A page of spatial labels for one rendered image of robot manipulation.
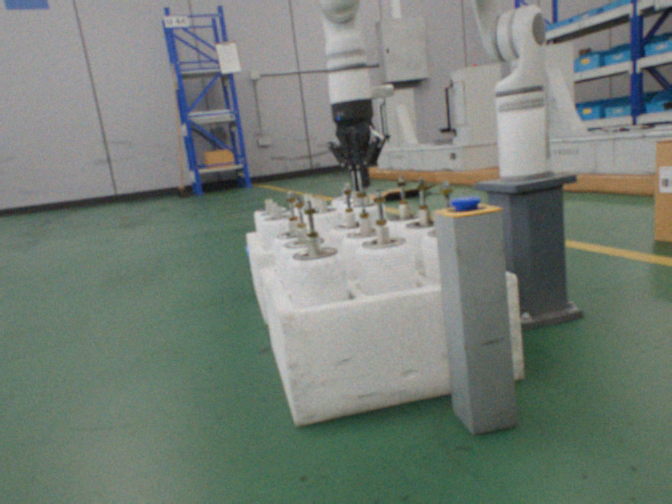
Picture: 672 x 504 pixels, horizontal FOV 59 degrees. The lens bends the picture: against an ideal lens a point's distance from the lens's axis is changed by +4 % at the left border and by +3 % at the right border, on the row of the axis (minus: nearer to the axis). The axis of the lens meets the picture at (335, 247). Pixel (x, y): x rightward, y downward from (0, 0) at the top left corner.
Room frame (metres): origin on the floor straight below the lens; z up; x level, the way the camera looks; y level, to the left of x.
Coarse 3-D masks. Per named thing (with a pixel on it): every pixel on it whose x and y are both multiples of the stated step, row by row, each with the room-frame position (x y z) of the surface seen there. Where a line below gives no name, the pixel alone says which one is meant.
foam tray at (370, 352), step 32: (352, 288) 0.95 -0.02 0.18; (416, 288) 0.90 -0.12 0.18; (512, 288) 0.90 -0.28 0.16; (288, 320) 0.84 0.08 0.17; (320, 320) 0.84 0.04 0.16; (352, 320) 0.85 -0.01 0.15; (384, 320) 0.86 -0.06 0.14; (416, 320) 0.87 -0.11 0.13; (512, 320) 0.90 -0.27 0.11; (288, 352) 0.83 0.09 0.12; (320, 352) 0.84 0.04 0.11; (352, 352) 0.85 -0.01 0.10; (384, 352) 0.86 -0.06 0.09; (416, 352) 0.87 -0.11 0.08; (288, 384) 0.85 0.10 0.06; (320, 384) 0.84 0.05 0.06; (352, 384) 0.85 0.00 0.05; (384, 384) 0.86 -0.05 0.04; (416, 384) 0.87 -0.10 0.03; (448, 384) 0.88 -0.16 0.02; (320, 416) 0.84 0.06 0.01
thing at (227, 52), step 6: (228, 42) 6.63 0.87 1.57; (234, 42) 6.66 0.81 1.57; (216, 48) 6.60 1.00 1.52; (222, 48) 6.62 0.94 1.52; (228, 48) 6.64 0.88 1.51; (234, 48) 6.66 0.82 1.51; (222, 54) 6.61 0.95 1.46; (228, 54) 6.63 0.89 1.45; (234, 54) 6.65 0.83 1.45; (222, 60) 6.61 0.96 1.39; (228, 60) 6.63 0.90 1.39; (234, 60) 6.65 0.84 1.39; (222, 66) 6.60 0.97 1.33; (228, 66) 6.62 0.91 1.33; (234, 66) 6.64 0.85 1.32; (240, 66) 6.66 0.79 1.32; (222, 72) 6.60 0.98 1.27; (228, 72) 6.62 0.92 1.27
